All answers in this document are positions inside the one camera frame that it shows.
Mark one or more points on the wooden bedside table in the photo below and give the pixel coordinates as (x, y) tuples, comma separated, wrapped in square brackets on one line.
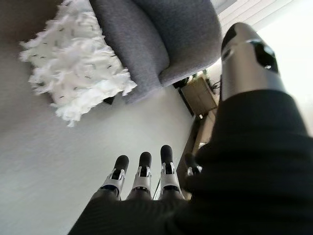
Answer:
[(199, 95)]

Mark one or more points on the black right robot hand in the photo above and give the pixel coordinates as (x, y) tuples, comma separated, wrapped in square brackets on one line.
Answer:
[(244, 171)]

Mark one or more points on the white fringed cushion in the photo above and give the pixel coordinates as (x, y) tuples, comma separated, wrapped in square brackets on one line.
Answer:
[(73, 68)]

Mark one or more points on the grey fabric armchair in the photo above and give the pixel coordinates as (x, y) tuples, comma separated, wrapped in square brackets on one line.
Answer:
[(151, 39)]

